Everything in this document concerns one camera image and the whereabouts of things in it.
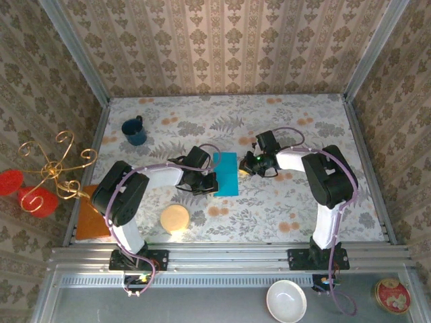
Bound round cork coaster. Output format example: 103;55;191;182
160;204;191;236

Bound floral patterned tablecloth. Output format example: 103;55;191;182
90;94;387;244

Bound dark blue mug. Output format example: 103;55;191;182
121;115;148;147

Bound brown wooden board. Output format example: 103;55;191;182
75;184;112;241

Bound small black circuit board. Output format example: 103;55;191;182
311;274;341;293
123;273;152;293

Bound white bowl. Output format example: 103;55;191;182
266;279;308;323

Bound red round ornament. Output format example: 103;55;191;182
17;186;59;219
0;169;24;196

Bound red round tin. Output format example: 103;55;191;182
374;278;412;316

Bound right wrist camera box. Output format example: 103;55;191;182
255;131;281;153

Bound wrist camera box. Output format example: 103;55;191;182
255;131;281;153
185;145;211;168

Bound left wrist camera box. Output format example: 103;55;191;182
185;145;211;168

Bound aluminium frame rail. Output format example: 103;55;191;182
49;241;414;270

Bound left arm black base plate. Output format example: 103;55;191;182
108;250;170;272

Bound slotted grey cable duct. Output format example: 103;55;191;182
53;273;314;289

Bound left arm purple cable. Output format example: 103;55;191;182
104;143;222;299

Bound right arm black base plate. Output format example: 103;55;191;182
287;248;350;271

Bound aluminium side rail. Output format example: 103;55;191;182
63;99;111;246
342;95;398;245

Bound gold wire stand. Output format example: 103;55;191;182
18;130;100;213

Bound aluminium corner post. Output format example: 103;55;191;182
38;0;111;105
343;0;410;102

